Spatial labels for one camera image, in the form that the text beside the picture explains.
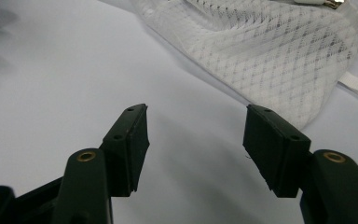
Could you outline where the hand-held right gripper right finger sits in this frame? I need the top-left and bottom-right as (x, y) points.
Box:
(242, 104), (312, 199)

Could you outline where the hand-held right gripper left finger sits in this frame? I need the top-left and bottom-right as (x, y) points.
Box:
(100, 103), (151, 198)

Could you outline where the white mesh laundry bag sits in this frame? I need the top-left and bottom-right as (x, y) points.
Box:
(130, 0), (358, 130)

